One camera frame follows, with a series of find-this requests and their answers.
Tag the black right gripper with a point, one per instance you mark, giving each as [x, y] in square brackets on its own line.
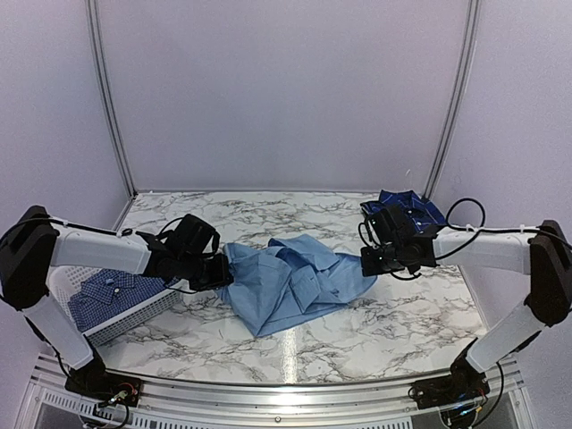
[369, 268]

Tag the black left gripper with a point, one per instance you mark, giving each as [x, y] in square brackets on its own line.
[221, 275]

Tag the light blue long sleeve shirt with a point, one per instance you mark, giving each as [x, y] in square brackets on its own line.
[290, 282]

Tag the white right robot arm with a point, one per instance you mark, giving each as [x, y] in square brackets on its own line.
[519, 276]

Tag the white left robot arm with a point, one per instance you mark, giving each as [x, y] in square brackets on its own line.
[44, 260]

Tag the dark blue plaid folded shirt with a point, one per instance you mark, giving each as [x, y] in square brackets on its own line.
[421, 211]

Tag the blue checked shirt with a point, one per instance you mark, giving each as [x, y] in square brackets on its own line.
[108, 293]

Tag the white plastic basket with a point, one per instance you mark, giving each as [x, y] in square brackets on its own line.
[65, 281]

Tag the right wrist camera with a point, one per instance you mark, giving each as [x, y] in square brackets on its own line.
[391, 224]

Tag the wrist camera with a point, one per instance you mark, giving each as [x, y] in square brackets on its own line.
[193, 237]
[391, 224]

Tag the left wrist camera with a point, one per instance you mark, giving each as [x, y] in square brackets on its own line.
[193, 237]

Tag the aluminium back table rail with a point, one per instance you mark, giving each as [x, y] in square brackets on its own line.
[155, 191]

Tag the right aluminium corner post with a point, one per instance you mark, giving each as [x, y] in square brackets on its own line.
[461, 78]

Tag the aluminium corner post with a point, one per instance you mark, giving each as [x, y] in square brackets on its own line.
[95, 33]
[461, 78]

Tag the aluminium front frame rail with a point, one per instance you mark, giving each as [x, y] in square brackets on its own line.
[172, 403]

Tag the left aluminium corner post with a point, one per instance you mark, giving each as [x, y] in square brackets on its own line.
[95, 33]

